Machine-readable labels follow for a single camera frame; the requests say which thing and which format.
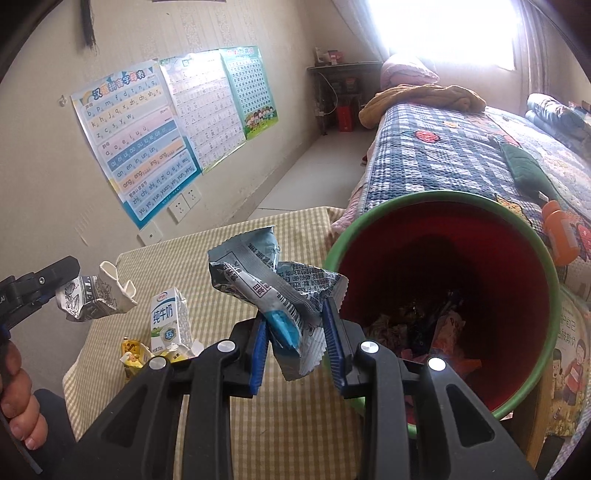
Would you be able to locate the white wall socket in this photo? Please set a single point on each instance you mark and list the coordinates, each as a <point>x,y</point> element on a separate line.
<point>192,197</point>
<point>178,210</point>

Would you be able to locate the white chart wall poster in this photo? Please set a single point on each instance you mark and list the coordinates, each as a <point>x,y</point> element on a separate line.
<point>203,106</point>

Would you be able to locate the green bin with red inside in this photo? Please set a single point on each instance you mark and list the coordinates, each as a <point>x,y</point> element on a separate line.
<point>461,258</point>

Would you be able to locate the dark metal shelf desk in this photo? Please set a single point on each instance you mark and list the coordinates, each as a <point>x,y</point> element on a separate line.
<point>351,87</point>

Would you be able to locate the bed with patterned quilt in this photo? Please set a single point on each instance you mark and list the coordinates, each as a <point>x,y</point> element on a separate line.
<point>438,157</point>

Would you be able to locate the person's left hand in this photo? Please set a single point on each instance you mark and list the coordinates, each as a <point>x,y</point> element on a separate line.
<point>18,397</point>

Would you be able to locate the green chart wall poster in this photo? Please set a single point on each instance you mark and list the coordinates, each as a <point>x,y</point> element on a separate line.
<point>251,87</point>

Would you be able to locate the person's leg in jeans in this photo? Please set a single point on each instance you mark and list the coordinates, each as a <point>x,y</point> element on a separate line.
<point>55,424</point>

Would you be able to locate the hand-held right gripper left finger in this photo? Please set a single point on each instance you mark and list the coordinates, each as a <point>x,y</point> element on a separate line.
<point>258,364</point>

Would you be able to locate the small yellow wrapper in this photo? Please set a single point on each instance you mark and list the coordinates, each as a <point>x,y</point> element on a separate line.
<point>131,357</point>

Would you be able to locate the blue letter wall poster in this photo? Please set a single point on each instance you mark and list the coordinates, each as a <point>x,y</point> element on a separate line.
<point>138,147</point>

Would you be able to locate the brown blanket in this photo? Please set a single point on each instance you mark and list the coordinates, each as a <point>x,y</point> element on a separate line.
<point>425,101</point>

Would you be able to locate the orange bottle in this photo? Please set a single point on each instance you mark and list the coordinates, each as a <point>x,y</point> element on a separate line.
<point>561,233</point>

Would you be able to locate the children's picture book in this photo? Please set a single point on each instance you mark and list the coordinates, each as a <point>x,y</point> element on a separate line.
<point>572,364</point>

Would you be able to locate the folded blue cartoon blanket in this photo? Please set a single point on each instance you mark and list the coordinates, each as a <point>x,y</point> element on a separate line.
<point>558,120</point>

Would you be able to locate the black white paper carton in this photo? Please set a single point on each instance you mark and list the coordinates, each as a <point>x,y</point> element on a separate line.
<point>92,295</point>

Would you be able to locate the bright window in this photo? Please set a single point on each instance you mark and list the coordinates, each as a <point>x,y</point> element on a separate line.
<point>448,32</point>

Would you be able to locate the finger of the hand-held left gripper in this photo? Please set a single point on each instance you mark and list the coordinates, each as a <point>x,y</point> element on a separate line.
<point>46,277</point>
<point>32,307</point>

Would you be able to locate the patterned curtain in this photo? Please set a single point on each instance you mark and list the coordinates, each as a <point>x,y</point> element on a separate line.
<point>360,27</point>
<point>540,46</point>

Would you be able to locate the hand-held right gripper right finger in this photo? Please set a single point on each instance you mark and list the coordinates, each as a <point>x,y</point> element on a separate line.
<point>333,341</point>

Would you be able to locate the dark green cloth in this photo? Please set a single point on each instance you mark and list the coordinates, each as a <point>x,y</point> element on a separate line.
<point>526,170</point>

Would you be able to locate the black hanging tassel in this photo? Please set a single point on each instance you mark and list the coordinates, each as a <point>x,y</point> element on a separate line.
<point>88,23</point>

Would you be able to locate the crushed yellow carton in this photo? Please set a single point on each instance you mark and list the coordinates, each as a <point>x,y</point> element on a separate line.
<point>178,354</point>

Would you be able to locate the red box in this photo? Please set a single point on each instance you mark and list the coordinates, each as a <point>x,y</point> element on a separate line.
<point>344,118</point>

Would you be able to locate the rolled pink quilt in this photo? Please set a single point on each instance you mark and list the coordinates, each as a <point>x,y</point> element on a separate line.
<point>406,71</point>

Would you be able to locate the yellow checkered tablecloth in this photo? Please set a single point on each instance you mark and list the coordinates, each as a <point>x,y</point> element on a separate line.
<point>295,429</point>

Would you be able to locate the white round-hole wall plate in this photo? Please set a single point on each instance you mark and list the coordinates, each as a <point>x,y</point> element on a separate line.
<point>150,233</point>

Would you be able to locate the silver blue snack wrapper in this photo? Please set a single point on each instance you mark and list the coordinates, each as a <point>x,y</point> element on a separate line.
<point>258,267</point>

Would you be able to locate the boxes on shelf desk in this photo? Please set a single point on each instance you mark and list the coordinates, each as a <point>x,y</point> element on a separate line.
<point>330,56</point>

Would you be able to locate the white milk carton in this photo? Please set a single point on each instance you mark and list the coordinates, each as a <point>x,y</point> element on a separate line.
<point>168,318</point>

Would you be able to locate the pile of snack wrappers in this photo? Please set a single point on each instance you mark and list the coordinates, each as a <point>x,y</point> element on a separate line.
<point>415,332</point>

